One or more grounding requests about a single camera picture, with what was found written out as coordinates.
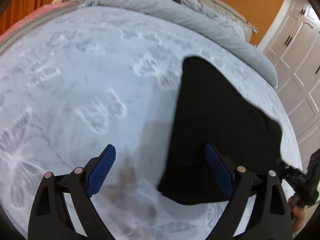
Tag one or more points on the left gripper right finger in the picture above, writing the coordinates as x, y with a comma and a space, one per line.
257, 207

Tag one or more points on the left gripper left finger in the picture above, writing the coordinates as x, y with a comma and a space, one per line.
49, 217

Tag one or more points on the black pants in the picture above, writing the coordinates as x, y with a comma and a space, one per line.
212, 114

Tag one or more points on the person right hand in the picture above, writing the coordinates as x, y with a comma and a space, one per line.
299, 214

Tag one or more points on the white wardrobe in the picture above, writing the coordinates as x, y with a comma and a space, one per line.
294, 51

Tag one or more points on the butterfly print bed sheet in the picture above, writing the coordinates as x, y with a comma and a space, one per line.
99, 76

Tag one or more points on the grey folded duvet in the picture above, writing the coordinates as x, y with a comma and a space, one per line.
188, 18

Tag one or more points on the pink mattress edge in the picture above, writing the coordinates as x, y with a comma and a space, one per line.
45, 10

